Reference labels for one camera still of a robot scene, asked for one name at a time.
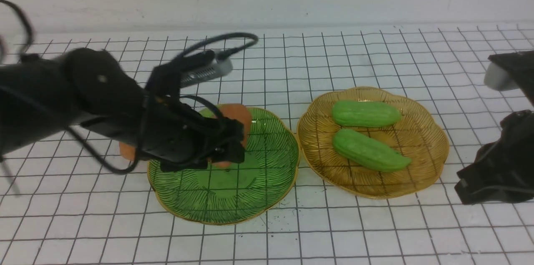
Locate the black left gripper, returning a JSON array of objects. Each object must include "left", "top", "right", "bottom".
[{"left": 136, "top": 96, "right": 245, "bottom": 172}]

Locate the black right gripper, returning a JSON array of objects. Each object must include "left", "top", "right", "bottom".
[{"left": 454, "top": 110, "right": 534, "bottom": 205}]

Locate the brown potato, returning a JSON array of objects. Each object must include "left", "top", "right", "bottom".
[
  {"left": 210, "top": 103, "right": 252, "bottom": 168},
  {"left": 119, "top": 143, "right": 136, "bottom": 162}
]

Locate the green bitter gourd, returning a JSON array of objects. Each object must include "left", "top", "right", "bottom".
[
  {"left": 331, "top": 100, "right": 402, "bottom": 128},
  {"left": 332, "top": 129, "right": 412, "bottom": 172}
]

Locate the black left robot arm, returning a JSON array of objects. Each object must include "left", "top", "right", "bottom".
[{"left": 0, "top": 48, "right": 245, "bottom": 172}]

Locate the green glass plate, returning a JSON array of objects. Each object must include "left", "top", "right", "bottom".
[{"left": 147, "top": 107, "right": 301, "bottom": 225}]

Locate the amber glass plate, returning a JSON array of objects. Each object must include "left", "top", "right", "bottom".
[{"left": 296, "top": 87, "right": 449, "bottom": 199}]

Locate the white grid tablecloth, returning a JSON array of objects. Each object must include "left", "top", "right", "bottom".
[{"left": 1, "top": 23, "right": 533, "bottom": 265}]

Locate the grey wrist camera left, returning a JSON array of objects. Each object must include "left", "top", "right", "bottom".
[{"left": 179, "top": 50, "right": 233, "bottom": 88}]

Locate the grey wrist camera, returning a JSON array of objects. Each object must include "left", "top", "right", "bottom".
[
  {"left": 484, "top": 50, "right": 534, "bottom": 104},
  {"left": 179, "top": 50, "right": 233, "bottom": 88}
]

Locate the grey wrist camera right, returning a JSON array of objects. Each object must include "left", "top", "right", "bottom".
[{"left": 484, "top": 50, "right": 534, "bottom": 104}]

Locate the black camera cable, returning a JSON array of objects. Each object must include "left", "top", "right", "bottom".
[{"left": 167, "top": 32, "right": 259, "bottom": 65}]

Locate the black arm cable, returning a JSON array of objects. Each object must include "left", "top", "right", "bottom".
[{"left": 0, "top": 0, "right": 144, "bottom": 197}]

